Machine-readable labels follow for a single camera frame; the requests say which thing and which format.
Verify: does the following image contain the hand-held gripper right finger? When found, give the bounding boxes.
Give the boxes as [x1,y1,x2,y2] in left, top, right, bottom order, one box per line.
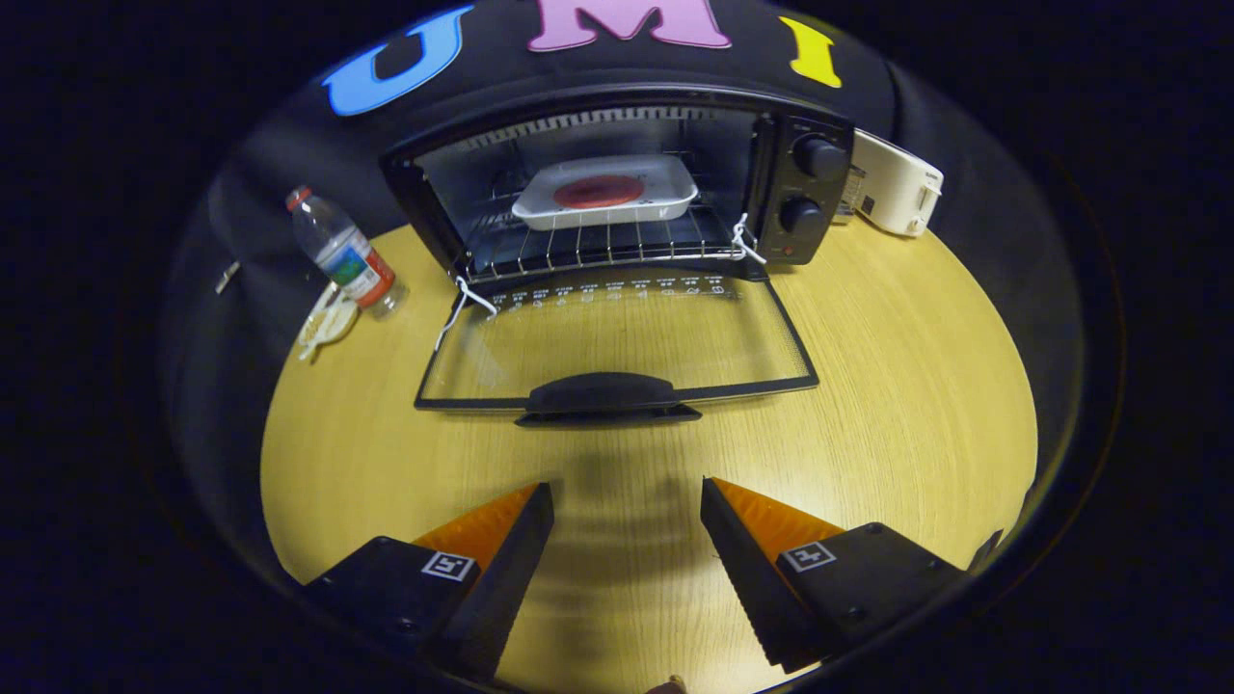
[701,477,1004,676]

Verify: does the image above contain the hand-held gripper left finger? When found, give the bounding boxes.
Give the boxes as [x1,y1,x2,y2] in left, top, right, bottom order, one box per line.
[304,482,555,683]

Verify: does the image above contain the glass toaster oven door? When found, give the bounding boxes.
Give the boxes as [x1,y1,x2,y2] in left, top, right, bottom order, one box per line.
[415,270,820,428]

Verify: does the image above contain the black toaster oven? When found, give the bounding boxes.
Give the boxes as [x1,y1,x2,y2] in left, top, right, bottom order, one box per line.
[379,85,857,428]

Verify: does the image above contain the red meat patty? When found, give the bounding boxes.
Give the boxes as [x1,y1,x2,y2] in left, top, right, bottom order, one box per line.
[552,174,645,210]

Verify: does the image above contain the white food tray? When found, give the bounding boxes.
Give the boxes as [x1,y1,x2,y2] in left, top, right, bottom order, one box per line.
[511,154,699,232]

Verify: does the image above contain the black oven knob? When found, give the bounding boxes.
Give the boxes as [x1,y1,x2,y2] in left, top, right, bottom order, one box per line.
[792,135,849,181]
[779,197,828,235]

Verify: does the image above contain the white bread toaster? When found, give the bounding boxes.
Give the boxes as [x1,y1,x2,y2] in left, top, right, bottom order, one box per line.
[848,128,946,238]

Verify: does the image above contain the small cream dish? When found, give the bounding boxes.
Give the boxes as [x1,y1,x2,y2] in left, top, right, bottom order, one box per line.
[297,282,361,362]

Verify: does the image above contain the clear plastic water bottle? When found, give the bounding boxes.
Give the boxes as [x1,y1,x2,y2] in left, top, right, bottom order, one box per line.
[285,186,408,317]

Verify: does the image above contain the black backdrop cloth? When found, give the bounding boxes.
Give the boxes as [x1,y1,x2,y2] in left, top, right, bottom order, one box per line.
[159,0,1086,579]

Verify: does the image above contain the white string tie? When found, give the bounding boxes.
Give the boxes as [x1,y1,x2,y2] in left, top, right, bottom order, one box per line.
[434,277,499,353]
[731,213,769,266]

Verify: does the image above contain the metal oven wire rack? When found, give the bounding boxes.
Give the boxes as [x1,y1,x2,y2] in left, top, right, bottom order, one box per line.
[468,193,743,280]

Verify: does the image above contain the metal wire basket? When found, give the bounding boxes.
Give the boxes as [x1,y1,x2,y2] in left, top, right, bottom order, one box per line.
[834,166,869,226]

